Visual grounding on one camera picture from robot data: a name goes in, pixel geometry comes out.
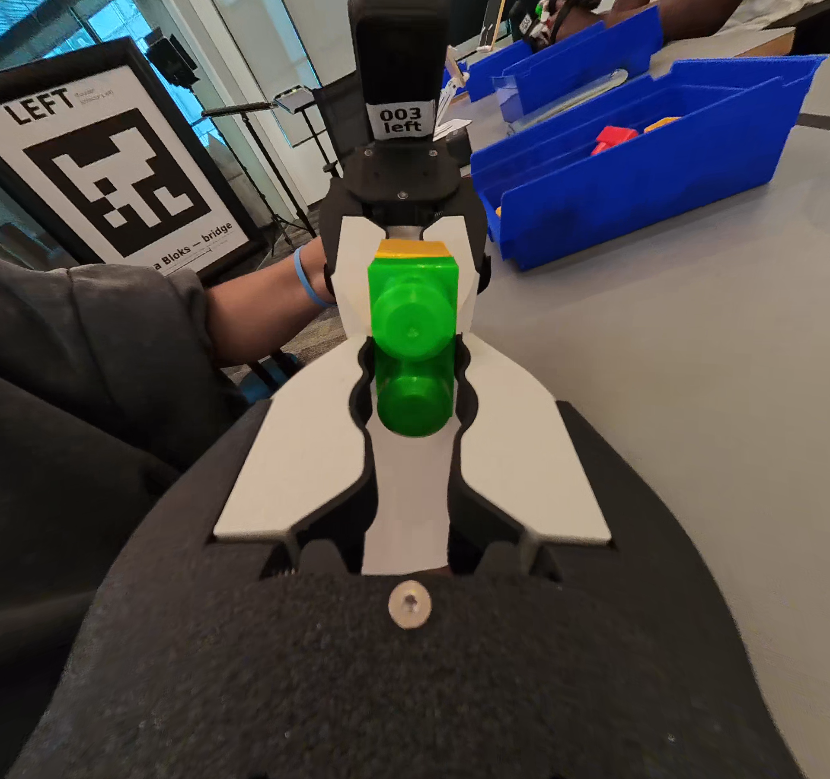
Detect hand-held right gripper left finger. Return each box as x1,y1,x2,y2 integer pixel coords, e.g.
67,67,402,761
213,336,380,578

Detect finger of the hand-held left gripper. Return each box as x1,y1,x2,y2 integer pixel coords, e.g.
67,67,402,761
421,214,482,336
336,214,390,341

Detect black tripod stand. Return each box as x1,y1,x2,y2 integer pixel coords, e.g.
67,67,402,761
201,84,320,256

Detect black camera on stand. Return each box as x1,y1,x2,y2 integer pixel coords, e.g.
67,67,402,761
146,32,200,88

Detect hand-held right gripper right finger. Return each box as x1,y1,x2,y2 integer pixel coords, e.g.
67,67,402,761
447,332,613,576

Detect blue wristband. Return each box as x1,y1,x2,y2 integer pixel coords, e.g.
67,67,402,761
293,246,335,308

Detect green two-stud toy block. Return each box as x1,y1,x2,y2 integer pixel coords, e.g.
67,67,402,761
367,257,460,438

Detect blue plastic bin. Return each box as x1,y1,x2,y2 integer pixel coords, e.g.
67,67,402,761
463,40,534,102
470,55,827,272
493,6,664,124

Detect pile of colourful toy blocks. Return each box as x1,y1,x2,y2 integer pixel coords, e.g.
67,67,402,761
589,117,683,158

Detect framed black white marker sign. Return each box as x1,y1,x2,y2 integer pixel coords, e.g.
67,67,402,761
0,37,268,285

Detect person's left forearm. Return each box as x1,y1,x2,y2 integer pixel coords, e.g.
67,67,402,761
0,242,338,443

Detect yellow one-stud toy block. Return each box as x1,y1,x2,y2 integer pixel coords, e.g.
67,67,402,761
377,239,451,260

